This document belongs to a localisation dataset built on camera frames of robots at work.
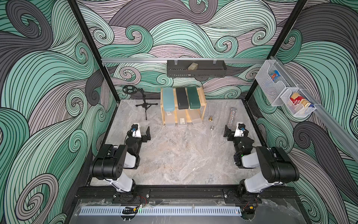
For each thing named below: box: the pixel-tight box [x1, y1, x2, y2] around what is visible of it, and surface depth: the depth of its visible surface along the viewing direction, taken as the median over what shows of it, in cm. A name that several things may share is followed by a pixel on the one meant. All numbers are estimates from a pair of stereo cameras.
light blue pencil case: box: [162, 86, 175, 112], surface depth 94 cm
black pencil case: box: [175, 87, 189, 110], surface depth 92 cm
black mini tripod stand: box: [122, 84, 159, 120], surface depth 96 cm
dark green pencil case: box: [186, 86, 201, 109], surface depth 92 cm
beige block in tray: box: [187, 62, 199, 71], surface depth 93 cm
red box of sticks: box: [289, 92, 311, 108], surface depth 67 cm
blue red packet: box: [268, 70, 282, 82], surface depth 85 cm
